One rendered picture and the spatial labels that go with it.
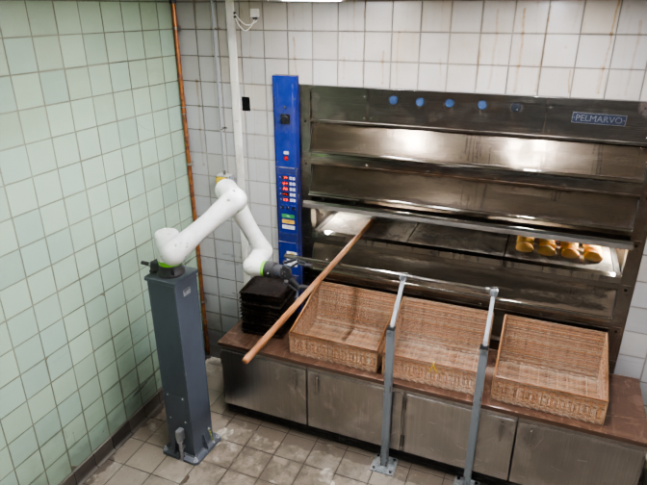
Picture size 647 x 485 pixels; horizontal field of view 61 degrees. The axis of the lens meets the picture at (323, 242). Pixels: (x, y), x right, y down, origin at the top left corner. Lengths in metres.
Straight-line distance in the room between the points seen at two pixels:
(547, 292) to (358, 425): 1.35
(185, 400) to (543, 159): 2.38
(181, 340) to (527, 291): 1.97
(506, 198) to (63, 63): 2.38
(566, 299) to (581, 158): 0.81
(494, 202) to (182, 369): 1.97
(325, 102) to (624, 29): 1.54
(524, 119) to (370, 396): 1.74
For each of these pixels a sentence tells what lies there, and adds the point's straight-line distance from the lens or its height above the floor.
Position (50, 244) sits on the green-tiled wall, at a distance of 3.08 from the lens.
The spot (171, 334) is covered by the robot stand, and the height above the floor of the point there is 0.87.
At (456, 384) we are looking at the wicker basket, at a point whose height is 0.63.
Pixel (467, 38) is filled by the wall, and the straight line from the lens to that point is 3.09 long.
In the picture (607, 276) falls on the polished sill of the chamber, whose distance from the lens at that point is 3.36.
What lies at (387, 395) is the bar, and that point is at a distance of 3.22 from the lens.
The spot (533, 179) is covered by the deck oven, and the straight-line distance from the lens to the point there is 3.17.
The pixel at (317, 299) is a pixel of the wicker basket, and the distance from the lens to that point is 3.69.
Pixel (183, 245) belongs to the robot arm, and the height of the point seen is 1.44.
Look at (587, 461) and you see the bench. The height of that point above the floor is 0.37.
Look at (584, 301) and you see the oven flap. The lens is 3.42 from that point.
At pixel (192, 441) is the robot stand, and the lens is 3.59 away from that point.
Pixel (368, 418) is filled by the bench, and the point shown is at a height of 0.29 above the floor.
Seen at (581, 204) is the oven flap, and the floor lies 1.56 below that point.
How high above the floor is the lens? 2.52
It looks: 23 degrees down
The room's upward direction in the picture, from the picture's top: straight up
